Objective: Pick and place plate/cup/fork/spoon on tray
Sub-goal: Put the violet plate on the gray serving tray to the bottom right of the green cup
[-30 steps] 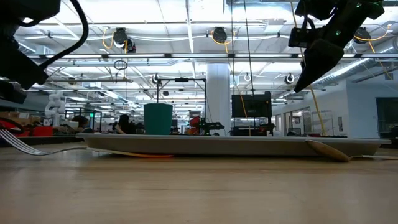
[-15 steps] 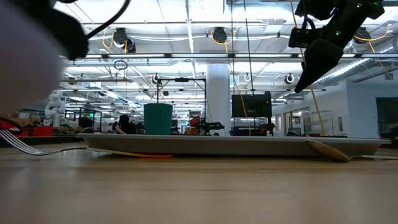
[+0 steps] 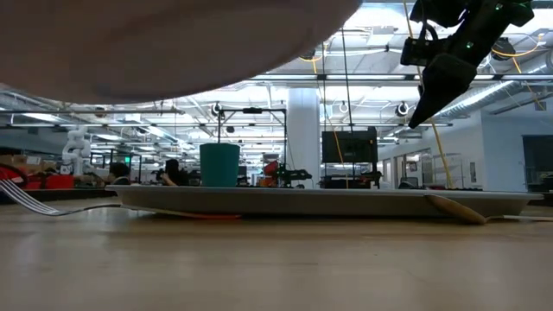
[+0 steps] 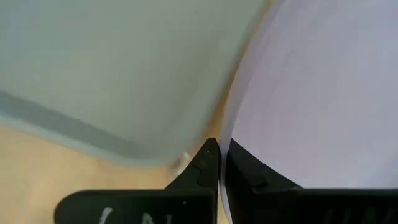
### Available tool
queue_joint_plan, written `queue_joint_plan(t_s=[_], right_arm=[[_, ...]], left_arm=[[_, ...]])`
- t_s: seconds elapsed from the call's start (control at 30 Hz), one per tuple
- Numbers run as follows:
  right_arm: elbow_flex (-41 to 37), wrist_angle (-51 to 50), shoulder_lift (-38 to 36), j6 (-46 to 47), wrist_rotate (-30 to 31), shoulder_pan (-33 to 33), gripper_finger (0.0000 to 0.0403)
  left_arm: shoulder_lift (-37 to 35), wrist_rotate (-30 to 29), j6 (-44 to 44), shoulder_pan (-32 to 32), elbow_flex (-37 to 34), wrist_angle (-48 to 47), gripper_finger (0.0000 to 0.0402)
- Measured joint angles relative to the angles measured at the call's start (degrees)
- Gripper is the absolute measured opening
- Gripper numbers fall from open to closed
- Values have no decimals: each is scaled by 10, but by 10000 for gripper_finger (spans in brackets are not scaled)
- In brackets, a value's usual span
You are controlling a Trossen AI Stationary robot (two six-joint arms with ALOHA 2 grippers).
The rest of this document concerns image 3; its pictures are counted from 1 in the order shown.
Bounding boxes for black computer box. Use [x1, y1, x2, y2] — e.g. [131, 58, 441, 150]
[321, 126, 380, 165]

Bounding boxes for long ceiling light bar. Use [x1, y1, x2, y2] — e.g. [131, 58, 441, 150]
[248, 73, 553, 83]

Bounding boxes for silver ventilation duct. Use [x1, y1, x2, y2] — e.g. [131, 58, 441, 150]
[431, 54, 553, 123]

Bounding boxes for black camera rig frame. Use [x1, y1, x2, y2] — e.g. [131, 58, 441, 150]
[217, 107, 289, 189]

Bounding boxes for yellow hanging cable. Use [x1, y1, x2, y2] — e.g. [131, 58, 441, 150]
[401, 0, 455, 189]

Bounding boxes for metal fork orange handle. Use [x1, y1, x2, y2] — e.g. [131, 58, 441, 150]
[0, 178, 242, 221]

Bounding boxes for dark doorway panel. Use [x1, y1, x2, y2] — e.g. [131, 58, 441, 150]
[522, 134, 553, 192]

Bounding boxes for white building column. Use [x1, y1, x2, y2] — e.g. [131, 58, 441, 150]
[286, 88, 322, 189]

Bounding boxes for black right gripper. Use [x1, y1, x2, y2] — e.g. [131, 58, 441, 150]
[407, 7, 512, 130]

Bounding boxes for person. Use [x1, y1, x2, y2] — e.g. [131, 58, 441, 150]
[162, 158, 190, 187]
[106, 161, 131, 187]

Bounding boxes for lavender round plate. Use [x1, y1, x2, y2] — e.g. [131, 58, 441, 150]
[0, 0, 362, 105]

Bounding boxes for black hanging cable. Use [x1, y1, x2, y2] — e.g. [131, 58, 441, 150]
[340, 26, 356, 130]

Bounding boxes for green plastic cup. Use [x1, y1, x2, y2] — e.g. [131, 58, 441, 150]
[199, 143, 241, 188]

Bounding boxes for red storage box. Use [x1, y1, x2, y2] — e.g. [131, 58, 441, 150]
[7, 174, 76, 192]

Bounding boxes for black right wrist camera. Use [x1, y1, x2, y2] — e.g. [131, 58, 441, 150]
[400, 36, 451, 67]

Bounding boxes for metal spoon orange handle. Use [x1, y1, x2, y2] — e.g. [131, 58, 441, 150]
[424, 194, 553, 226]

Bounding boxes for grey plastic tray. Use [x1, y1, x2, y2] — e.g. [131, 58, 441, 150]
[105, 185, 544, 219]

